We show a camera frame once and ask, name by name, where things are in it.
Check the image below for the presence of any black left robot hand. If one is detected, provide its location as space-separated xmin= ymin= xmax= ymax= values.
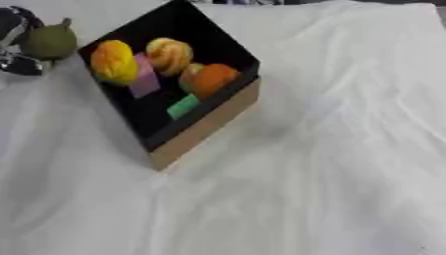
xmin=0 ymin=5 xmax=48 ymax=77

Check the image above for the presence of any cream orange striped toy fruit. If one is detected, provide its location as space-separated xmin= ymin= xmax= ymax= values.
xmin=144 ymin=37 xmax=195 ymax=78

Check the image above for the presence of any yellow orange toy fruit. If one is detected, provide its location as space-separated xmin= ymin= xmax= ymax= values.
xmin=89 ymin=39 xmax=141 ymax=87

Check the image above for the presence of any green rectangular block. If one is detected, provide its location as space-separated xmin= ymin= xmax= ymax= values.
xmin=165 ymin=94 xmax=202 ymax=121

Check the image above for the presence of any purple rectangular block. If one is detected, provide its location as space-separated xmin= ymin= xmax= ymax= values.
xmin=126 ymin=52 xmax=162 ymax=100

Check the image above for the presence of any green toy pear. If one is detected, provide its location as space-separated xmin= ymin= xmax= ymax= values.
xmin=21 ymin=17 xmax=79 ymax=62

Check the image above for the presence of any tan cardboard box black inside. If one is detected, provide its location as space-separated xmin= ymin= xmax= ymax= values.
xmin=77 ymin=0 xmax=264 ymax=172

